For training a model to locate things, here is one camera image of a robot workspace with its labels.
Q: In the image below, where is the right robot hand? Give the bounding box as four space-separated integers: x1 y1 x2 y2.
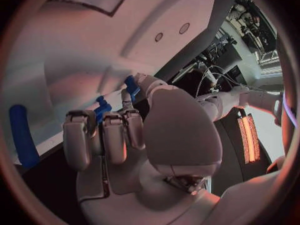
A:
61 72 224 225

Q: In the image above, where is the white task board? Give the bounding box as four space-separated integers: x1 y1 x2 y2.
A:
1 0 218 166

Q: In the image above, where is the glowing light bar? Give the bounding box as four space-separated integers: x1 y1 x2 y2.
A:
235 108 262 165

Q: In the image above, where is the workshop equipment rack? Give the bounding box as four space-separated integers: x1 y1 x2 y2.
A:
230 0 280 54

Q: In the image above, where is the blue long cylinder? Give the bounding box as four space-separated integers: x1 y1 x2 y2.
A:
8 104 41 169

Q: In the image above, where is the white cable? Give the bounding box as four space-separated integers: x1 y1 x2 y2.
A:
210 71 250 91
195 65 227 98

